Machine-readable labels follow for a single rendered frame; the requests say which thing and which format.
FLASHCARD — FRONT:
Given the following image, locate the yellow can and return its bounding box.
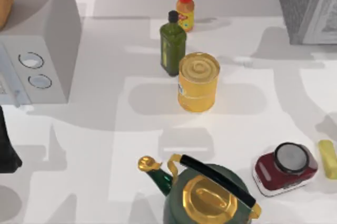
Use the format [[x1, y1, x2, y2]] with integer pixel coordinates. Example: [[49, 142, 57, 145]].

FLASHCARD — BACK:
[[177, 52, 221, 113]]

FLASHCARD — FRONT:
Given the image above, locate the green bottle with black cap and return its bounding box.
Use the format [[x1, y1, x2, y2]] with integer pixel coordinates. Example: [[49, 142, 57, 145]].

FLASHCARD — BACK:
[[160, 10, 187, 77]]

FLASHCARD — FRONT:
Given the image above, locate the orange bottle with red cap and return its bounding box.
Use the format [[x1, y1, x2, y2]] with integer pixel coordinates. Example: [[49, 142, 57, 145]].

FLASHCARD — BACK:
[[175, 0, 195, 33]]

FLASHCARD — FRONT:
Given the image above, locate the green and gold kettle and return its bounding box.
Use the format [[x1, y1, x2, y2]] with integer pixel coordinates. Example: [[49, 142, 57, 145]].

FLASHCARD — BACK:
[[137, 153, 263, 224]]

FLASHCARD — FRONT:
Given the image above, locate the microwave knob with blue centre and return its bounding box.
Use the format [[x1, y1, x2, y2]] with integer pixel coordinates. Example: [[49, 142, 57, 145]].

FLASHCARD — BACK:
[[27, 74, 53, 90]]

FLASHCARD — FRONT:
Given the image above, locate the dark red jar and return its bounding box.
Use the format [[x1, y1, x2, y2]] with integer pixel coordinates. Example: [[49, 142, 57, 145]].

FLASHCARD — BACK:
[[252, 142, 319, 198]]

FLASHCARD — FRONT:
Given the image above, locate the microwave knob with white centre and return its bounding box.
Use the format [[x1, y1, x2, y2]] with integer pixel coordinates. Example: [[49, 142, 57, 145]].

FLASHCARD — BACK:
[[18, 52, 44, 69]]

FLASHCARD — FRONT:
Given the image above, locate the pale microwave oven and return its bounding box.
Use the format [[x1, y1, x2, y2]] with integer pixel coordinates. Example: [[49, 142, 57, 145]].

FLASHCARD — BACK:
[[0, 0, 82, 108]]

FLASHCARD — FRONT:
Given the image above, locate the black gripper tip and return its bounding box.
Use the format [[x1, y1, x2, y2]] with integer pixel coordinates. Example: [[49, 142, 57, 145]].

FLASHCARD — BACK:
[[0, 105, 23, 174]]

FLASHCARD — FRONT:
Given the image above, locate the yellow butter stick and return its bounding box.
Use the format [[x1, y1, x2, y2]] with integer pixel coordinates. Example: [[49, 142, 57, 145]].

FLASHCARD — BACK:
[[318, 139, 337, 180]]

